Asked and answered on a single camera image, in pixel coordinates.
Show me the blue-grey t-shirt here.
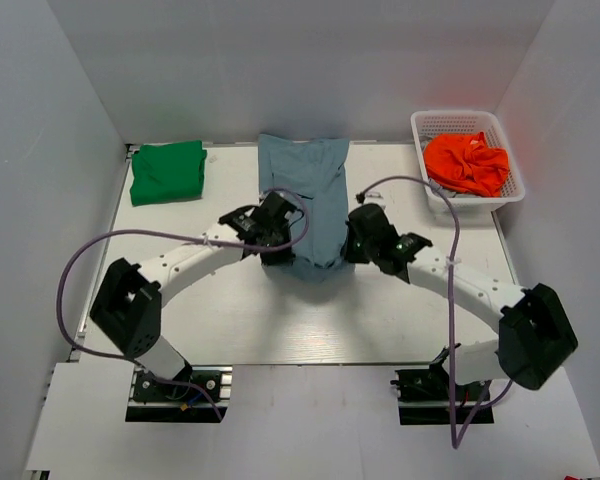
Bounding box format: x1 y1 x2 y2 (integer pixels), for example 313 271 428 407
258 134 352 284

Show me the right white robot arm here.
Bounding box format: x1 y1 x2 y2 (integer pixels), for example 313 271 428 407
344 203 578 399

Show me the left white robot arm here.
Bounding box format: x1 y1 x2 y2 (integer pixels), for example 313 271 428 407
90 191 306 399

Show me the grey cloth in basket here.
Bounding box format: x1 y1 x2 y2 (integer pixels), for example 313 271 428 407
429 179 474 199

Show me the folded green t-shirt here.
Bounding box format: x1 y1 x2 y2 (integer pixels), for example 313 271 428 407
130 140 208 206

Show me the crumpled orange t-shirt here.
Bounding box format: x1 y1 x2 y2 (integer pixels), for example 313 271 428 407
423 132 510 197

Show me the white plastic basket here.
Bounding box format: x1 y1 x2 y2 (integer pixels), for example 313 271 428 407
410 110 526 214

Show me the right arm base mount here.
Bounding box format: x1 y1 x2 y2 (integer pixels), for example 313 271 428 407
390 368 484 426

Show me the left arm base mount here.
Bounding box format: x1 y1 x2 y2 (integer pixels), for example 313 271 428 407
125 366 233 424

